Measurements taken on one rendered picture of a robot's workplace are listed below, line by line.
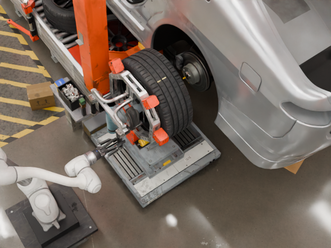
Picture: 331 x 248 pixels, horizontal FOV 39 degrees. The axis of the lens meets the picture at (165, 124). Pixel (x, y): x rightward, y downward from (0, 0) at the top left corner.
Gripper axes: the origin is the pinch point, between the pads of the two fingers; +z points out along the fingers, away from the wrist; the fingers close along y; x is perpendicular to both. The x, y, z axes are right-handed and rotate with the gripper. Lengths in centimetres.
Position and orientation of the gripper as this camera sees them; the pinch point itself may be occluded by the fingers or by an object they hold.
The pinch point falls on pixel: (119, 140)
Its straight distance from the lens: 324.0
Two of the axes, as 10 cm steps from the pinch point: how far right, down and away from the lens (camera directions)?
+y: 6.0, 7.0, -4.0
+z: 8.0, -4.8, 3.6
